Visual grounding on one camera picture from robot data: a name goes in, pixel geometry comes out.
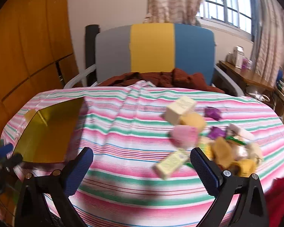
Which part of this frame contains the purple snack packet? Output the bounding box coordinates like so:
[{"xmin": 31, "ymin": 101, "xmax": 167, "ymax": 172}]
[
  {"xmin": 207, "ymin": 126, "xmax": 226, "ymax": 140},
  {"xmin": 204, "ymin": 107, "xmax": 222, "ymax": 121}
]

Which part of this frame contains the green yellow snack packet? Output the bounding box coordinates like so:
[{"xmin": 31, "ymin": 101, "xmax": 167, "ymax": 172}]
[{"xmin": 154, "ymin": 149, "xmax": 189, "ymax": 180}]

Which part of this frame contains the pink hair roller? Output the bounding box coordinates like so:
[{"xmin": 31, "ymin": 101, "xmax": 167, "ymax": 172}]
[{"xmin": 170, "ymin": 124, "xmax": 198, "ymax": 149}]

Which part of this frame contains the yellow sponge block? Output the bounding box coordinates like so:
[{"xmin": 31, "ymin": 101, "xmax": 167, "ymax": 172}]
[{"xmin": 180, "ymin": 112, "xmax": 207, "ymax": 133}]

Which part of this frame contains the cream cardboard box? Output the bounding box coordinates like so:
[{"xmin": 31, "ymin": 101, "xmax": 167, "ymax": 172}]
[{"xmin": 165, "ymin": 96, "xmax": 197, "ymax": 125}]

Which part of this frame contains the yellow knitted sock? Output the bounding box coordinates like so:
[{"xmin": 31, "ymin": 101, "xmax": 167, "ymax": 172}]
[{"xmin": 228, "ymin": 159, "xmax": 257, "ymax": 177}]

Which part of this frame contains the white eraser block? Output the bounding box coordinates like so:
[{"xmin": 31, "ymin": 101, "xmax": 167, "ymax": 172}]
[{"xmin": 229, "ymin": 123, "xmax": 255, "ymax": 141}]

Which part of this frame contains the red cloth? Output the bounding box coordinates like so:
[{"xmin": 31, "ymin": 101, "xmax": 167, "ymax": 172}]
[{"xmin": 265, "ymin": 177, "xmax": 284, "ymax": 226}]

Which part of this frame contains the gold metal tray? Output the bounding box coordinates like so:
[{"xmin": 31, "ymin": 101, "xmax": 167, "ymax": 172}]
[{"xmin": 14, "ymin": 97, "xmax": 84, "ymax": 163}]

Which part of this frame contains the striped pink green tablecloth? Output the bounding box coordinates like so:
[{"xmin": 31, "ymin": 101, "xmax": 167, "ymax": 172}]
[{"xmin": 1, "ymin": 82, "xmax": 284, "ymax": 226}]

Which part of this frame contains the wooden wardrobe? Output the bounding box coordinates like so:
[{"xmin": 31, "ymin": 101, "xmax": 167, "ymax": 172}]
[{"xmin": 0, "ymin": 0, "xmax": 79, "ymax": 138}]

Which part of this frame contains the wooden side desk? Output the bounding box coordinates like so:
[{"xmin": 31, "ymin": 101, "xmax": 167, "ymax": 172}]
[{"xmin": 218, "ymin": 61, "xmax": 275, "ymax": 91}]

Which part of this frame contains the black rolled mat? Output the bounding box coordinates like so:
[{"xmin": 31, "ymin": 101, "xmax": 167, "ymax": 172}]
[{"xmin": 85, "ymin": 25, "xmax": 100, "ymax": 86}]

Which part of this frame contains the grey yellow blue chair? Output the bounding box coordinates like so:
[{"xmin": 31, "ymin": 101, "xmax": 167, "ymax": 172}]
[{"xmin": 65, "ymin": 23, "xmax": 244, "ymax": 96}]

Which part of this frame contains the dark red jacket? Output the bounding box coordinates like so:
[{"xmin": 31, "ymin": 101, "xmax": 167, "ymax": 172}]
[{"xmin": 99, "ymin": 68, "xmax": 225, "ymax": 93}]

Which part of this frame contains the white carton on desk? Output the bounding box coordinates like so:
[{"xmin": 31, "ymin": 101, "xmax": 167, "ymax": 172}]
[{"xmin": 232, "ymin": 46, "xmax": 244, "ymax": 69}]

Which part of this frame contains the window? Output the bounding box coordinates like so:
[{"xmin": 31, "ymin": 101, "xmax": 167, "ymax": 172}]
[{"xmin": 197, "ymin": 0, "xmax": 252, "ymax": 34}]

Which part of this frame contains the floral curtain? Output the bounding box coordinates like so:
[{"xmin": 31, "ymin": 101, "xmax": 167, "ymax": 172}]
[{"xmin": 144, "ymin": 0, "xmax": 203, "ymax": 25}]

